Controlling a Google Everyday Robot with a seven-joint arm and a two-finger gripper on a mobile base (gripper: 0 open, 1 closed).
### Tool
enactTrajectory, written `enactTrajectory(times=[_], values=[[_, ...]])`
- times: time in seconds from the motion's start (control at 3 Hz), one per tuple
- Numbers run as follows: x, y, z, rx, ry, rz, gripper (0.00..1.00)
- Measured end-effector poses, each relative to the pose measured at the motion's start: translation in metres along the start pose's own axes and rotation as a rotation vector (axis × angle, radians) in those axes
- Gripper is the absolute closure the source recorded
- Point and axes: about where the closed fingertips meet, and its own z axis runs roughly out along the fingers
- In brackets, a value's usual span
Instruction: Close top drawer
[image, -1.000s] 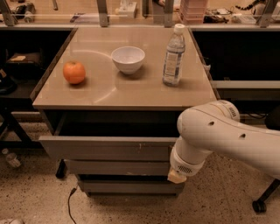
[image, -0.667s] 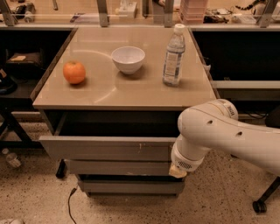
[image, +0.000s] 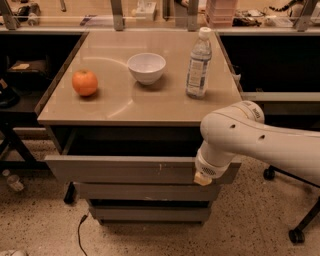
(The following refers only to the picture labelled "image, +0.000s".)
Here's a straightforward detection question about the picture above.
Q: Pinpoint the small jar on floor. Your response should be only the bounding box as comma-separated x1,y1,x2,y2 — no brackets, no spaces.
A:
2,169,24,192

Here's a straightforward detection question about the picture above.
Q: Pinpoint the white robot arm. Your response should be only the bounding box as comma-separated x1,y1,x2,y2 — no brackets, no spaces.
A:
195,101,320,185

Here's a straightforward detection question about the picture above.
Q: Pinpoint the clear plastic water bottle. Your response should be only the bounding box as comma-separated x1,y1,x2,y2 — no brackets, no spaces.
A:
186,27,212,99

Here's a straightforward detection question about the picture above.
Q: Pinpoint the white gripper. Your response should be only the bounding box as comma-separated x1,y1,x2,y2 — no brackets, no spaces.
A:
194,149,230,186

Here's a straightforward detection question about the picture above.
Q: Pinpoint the grey top drawer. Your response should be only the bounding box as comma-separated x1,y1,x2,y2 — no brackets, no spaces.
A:
44,127,242,186

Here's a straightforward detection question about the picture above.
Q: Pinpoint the orange fruit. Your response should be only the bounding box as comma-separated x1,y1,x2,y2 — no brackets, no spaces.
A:
72,69,98,97

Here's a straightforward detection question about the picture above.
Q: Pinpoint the black side table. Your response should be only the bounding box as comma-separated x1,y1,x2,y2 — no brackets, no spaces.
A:
0,58,53,170

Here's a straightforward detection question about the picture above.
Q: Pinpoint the grey middle drawer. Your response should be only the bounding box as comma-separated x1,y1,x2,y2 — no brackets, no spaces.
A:
74,182,220,201

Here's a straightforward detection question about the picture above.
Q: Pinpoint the pink stacked storage box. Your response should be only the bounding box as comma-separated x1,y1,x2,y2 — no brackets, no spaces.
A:
205,0,238,28

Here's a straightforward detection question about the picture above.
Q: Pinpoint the white bowl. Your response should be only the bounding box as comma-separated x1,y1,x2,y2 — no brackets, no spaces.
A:
127,53,166,85

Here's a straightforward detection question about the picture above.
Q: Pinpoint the grey drawer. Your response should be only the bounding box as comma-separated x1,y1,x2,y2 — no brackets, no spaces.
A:
74,182,220,201
44,127,242,186
90,207,211,222

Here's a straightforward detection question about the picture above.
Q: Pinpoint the black floor cable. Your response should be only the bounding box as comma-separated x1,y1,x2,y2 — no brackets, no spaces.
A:
76,213,89,256

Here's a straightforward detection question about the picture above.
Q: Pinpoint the grey bottom drawer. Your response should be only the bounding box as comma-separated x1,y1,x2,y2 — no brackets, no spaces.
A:
90,207,211,222

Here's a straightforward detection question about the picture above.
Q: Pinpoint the grey drawer cabinet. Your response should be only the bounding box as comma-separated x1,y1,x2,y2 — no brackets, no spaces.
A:
38,30,241,210

